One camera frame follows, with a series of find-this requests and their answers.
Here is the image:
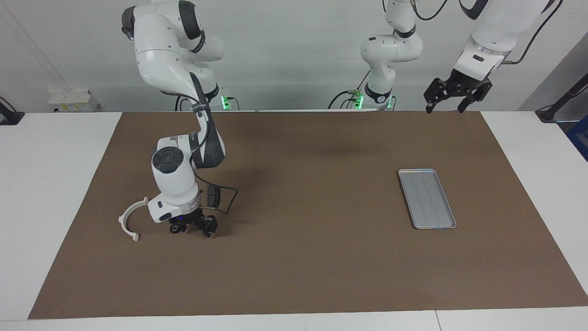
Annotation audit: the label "silver metal tray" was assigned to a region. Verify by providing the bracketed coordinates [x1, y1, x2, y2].
[398, 168, 457, 230]

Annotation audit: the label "brown table mat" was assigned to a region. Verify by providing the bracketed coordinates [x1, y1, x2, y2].
[28, 110, 588, 319]

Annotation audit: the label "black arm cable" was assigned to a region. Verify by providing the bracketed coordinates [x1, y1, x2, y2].
[189, 74, 238, 217]
[411, 0, 565, 65]

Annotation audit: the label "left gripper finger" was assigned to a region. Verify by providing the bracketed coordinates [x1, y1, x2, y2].
[457, 91, 490, 114]
[424, 78, 448, 114]

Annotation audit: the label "black clamp stand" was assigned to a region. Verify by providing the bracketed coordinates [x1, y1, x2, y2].
[535, 74, 588, 123]
[0, 97, 25, 126]

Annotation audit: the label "black base cables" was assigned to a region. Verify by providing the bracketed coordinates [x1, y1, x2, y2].
[328, 69, 372, 110]

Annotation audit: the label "blue box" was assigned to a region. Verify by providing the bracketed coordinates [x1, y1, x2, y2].
[566, 120, 588, 161]

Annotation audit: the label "white half-ring bracket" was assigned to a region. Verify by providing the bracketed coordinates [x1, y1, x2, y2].
[118, 197, 150, 243]

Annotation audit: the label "white power strip box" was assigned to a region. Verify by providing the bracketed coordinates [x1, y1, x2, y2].
[47, 90, 99, 113]

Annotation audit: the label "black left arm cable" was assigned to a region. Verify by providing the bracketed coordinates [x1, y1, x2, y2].
[411, 0, 565, 65]

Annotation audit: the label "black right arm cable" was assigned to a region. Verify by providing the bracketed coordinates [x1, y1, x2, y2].
[189, 74, 238, 217]

